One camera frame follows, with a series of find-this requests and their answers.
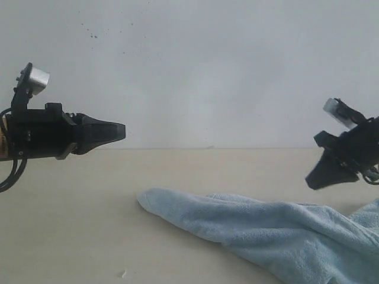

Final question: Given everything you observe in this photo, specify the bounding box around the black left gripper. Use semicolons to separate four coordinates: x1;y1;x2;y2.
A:
4;102;126;160

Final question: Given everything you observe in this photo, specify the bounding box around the light blue fluffy towel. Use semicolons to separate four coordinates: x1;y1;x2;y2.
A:
137;188;378;283

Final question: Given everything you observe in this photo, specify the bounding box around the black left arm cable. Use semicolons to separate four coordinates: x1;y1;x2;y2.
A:
0;108;29;193

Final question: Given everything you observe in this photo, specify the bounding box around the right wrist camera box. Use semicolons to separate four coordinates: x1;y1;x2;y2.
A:
323;98;365;129

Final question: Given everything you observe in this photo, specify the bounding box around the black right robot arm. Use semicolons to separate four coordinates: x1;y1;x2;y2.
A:
306;118;378;190

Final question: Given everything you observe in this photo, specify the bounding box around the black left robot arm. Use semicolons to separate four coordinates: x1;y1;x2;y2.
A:
1;87;127;161

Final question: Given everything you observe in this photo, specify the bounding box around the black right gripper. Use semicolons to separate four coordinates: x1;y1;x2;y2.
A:
305;118;378;189

